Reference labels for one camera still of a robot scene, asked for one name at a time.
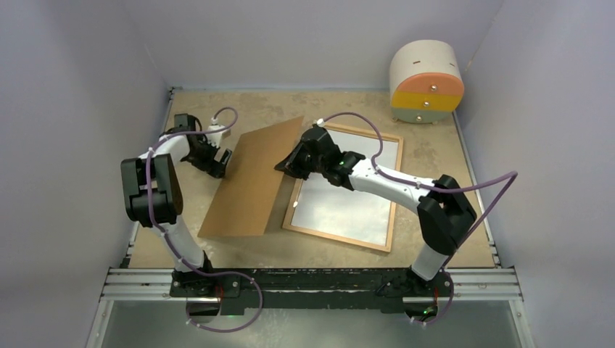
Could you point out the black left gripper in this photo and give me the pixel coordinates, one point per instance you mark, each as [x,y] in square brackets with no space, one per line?
[212,167]

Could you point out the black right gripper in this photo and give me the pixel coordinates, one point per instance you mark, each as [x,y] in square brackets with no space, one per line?
[291,165]

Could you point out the brown cardboard backing board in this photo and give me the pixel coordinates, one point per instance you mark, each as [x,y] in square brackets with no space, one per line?
[245,197]

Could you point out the light wooden picture frame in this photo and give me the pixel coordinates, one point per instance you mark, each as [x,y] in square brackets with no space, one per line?
[336,238]

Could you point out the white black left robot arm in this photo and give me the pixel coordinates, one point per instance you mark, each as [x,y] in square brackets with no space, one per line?
[152,192]

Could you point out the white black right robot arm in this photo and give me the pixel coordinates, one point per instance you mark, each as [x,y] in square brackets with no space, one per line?
[444,213]

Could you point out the round white drawer cabinet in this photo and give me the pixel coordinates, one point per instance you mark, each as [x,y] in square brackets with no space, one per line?
[425,83]

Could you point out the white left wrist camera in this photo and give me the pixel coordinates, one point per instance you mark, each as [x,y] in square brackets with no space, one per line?
[216,133]

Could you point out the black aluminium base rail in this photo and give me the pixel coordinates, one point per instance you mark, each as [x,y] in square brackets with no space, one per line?
[388,290]

